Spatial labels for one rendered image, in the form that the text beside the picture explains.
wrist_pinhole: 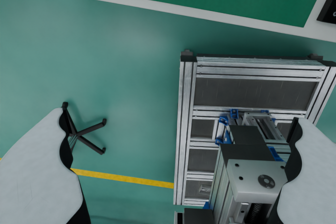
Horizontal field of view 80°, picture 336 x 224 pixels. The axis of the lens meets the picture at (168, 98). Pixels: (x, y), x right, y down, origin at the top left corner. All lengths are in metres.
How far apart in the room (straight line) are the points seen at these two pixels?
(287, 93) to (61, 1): 1.40
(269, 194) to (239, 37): 1.01
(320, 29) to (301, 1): 0.09
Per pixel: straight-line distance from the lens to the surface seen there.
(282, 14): 0.56
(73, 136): 1.73
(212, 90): 1.20
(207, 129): 1.36
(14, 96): 1.89
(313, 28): 0.61
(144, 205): 2.40
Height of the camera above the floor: 1.26
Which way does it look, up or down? 60 degrees down
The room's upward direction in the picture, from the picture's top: 175 degrees counter-clockwise
